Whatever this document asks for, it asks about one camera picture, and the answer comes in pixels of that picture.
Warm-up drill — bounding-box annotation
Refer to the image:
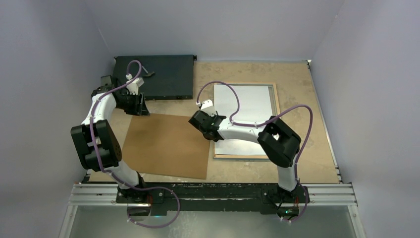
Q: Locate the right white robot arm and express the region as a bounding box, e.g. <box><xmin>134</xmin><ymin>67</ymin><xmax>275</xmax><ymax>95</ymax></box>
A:
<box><xmin>188</xmin><ymin>110</ymin><xmax>302</xmax><ymax>202</ymax></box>

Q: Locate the blue wooden picture frame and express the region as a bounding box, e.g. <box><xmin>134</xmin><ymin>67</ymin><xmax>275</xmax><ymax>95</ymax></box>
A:
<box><xmin>212</xmin><ymin>82</ymin><xmax>281</xmax><ymax>161</ymax></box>

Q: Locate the hot air balloon photo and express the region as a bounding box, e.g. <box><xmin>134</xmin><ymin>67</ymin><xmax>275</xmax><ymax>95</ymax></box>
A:
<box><xmin>213</xmin><ymin>84</ymin><xmax>273</xmax><ymax>156</ymax></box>

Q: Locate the dark flat box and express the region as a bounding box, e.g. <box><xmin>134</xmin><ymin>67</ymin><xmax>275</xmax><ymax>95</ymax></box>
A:
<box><xmin>112</xmin><ymin>55</ymin><xmax>197</xmax><ymax>100</ymax></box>

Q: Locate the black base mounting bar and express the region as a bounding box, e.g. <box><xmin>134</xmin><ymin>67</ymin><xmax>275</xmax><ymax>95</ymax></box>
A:
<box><xmin>115</xmin><ymin>182</ymin><xmax>310</xmax><ymax>216</ymax></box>

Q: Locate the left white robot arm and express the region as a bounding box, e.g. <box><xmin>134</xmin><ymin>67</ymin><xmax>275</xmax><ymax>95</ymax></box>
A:
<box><xmin>70</xmin><ymin>74</ymin><xmax>150</xmax><ymax>203</ymax></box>

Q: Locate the aluminium rail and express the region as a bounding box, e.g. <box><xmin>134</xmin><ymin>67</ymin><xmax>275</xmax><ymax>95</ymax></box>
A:
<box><xmin>69</xmin><ymin>183</ymin><xmax>357</xmax><ymax>206</ymax></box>

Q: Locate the small black hammer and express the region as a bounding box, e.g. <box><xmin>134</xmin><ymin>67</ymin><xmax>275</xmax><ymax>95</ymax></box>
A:
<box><xmin>142</xmin><ymin>66</ymin><xmax>155</xmax><ymax>78</ymax></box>

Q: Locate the brown cardboard backing board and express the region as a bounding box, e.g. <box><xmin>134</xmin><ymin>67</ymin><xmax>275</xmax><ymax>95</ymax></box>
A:
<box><xmin>122</xmin><ymin>114</ymin><xmax>210</xmax><ymax>179</ymax></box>

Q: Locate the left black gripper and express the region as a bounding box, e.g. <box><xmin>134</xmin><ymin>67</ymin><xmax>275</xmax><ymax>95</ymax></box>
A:
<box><xmin>115</xmin><ymin>91</ymin><xmax>149</xmax><ymax>116</ymax></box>

